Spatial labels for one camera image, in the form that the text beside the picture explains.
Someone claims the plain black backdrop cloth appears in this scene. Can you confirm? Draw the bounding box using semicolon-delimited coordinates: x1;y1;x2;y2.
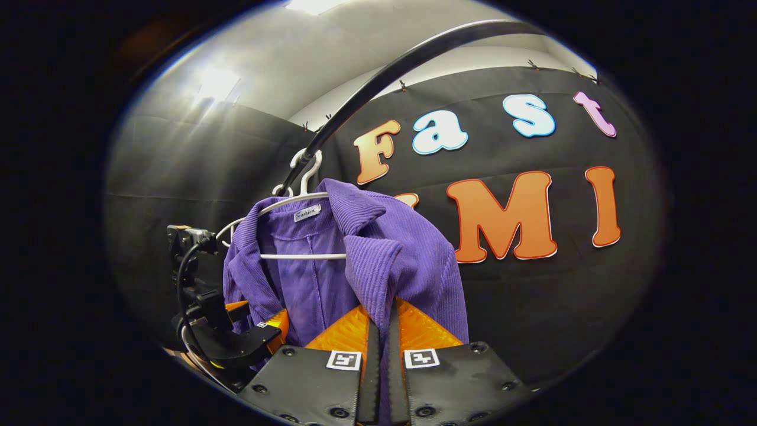
105;104;311;350

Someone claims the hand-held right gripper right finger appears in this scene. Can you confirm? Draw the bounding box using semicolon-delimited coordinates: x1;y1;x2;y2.
387;296;536;426

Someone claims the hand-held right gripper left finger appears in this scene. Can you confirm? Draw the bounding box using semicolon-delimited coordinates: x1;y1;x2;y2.
240;305;380;426

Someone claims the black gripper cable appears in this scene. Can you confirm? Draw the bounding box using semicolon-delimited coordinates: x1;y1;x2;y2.
176;235;221;363

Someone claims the white hanger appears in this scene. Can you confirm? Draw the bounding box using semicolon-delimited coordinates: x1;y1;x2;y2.
216;148;350;261

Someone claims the ceiling light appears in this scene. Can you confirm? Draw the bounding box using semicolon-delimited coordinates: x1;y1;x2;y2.
284;0;350;15

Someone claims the black clothes rack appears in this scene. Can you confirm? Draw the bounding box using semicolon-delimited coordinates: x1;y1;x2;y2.
275;20;551;197

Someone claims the purple corduroy jacket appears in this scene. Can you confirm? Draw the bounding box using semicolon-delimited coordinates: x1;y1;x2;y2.
224;177;471;426

